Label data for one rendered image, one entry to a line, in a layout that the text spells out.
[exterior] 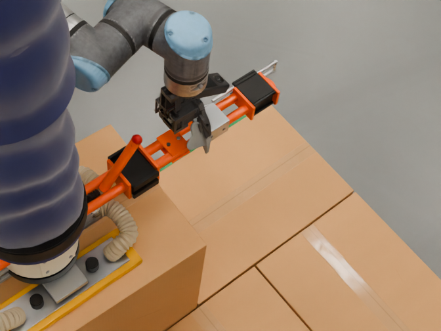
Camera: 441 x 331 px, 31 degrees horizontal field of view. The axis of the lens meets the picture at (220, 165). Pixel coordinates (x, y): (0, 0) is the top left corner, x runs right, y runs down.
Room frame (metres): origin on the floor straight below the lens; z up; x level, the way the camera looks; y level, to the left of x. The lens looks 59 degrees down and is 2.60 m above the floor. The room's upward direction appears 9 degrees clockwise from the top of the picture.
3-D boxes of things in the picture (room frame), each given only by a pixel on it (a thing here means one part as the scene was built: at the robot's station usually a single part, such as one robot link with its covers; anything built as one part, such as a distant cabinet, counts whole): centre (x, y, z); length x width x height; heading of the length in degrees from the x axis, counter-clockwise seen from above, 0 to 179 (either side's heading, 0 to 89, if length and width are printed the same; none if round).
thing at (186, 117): (0.97, 0.10, 1.21); 0.09 x 0.08 x 0.12; 137
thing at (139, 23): (1.02, 0.21, 1.38); 0.12 x 0.12 x 0.09; 63
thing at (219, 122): (1.02, 0.04, 1.07); 0.07 x 0.07 x 0.04; 47
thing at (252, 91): (1.11, -0.06, 1.07); 0.08 x 0.07 x 0.05; 137
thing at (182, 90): (0.97, 0.10, 1.29); 0.10 x 0.09 x 0.05; 47
